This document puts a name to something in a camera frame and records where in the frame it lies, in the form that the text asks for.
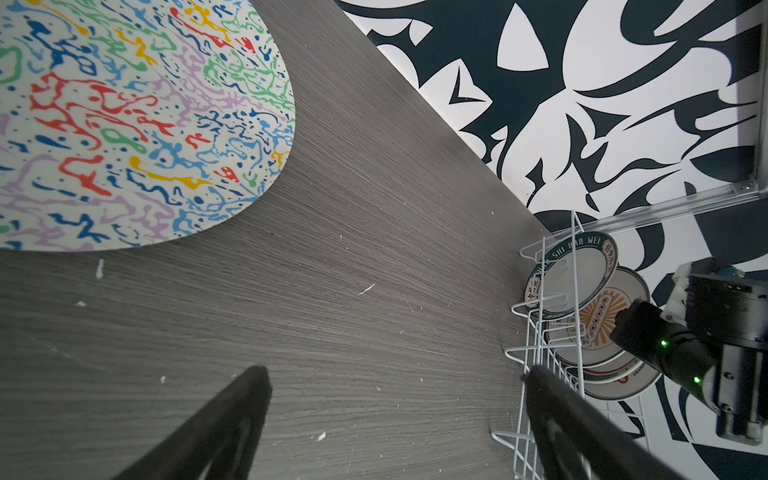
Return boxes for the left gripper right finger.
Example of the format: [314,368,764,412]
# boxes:
[524,365,680,479]

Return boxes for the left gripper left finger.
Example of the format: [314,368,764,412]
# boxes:
[116,366,272,479]

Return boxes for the orange sunburst pattern plate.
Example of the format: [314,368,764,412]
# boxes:
[544,267,650,367]

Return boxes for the green rimmed white plate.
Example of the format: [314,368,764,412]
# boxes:
[523,232,618,321]

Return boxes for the colourful squiggle pattern plate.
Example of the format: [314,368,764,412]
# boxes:
[1,1,296,252]

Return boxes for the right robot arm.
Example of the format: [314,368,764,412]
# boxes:
[610,257,767,446]

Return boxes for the white wire dish rack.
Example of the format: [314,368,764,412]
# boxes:
[504,212,650,447]

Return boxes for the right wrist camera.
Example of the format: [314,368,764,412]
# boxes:
[660,257,745,326]

